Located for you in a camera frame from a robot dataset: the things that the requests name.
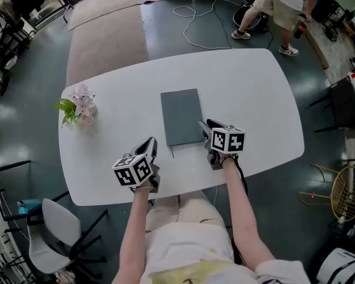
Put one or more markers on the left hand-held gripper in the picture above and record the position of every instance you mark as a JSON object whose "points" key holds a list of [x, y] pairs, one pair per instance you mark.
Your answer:
{"points": [[133, 171]]}

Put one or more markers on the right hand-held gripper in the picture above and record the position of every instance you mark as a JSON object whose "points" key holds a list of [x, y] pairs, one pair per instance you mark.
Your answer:
{"points": [[226, 143]]}

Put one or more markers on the grey notebook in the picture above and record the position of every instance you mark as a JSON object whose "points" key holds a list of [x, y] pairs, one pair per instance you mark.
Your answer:
{"points": [[182, 115]]}

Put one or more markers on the person's right forearm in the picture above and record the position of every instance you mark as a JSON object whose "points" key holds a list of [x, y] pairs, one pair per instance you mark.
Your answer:
{"points": [[242, 211]]}

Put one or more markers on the person's left forearm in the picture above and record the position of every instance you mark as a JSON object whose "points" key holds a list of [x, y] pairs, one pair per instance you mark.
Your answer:
{"points": [[134, 226]]}

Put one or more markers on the person's beige trousers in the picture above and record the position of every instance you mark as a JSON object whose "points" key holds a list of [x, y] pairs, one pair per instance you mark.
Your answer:
{"points": [[183, 210]]}

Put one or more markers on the pink flower bouquet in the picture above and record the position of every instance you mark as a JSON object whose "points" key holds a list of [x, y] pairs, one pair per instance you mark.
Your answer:
{"points": [[78, 105]]}

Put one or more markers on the black round floor device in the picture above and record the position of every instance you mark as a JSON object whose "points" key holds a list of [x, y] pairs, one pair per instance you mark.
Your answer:
{"points": [[253, 18]]}

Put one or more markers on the person's white shirt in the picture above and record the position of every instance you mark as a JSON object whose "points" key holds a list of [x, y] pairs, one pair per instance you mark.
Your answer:
{"points": [[195, 256]]}

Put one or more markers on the brown floor mat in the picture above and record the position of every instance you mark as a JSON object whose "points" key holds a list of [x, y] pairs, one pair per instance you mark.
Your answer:
{"points": [[109, 31]]}

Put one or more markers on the grey office chair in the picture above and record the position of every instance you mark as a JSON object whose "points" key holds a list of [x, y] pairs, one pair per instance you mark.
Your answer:
{"points": [[57, 235]]}

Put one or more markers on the dark drink bottle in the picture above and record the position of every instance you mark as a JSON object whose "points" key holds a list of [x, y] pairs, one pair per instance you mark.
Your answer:
{"points": [[300, 29]]}

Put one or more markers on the teal pouch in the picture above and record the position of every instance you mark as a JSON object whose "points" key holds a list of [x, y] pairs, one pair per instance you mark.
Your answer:
{"points": [[28, 206]]}

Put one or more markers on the black chair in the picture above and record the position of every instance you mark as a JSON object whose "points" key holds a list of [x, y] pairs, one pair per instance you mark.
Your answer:
{"points": [[343, 105]]}

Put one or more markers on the black metal rack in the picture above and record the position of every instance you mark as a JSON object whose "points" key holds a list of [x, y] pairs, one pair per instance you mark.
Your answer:
{"points": [[14, 19]]}

